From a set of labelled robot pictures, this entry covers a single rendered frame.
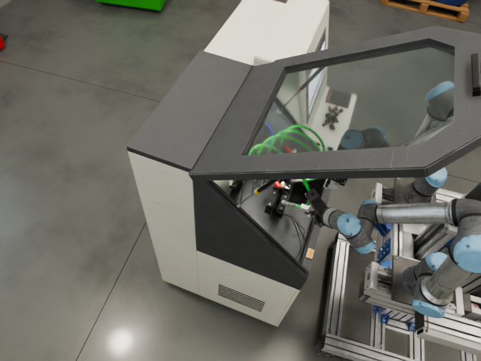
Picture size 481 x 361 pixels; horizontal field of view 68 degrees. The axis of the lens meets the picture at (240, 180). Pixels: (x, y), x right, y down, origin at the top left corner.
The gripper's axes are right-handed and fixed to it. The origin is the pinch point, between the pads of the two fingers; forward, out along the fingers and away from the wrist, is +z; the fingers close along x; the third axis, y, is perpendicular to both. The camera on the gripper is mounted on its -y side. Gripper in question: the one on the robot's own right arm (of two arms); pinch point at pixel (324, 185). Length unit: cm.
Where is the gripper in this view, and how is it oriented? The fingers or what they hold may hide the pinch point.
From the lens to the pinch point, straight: 171.8
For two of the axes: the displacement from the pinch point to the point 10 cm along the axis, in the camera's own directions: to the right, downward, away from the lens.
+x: 3.5, -7.4, 5.7
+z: -0.7, 5.9, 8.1
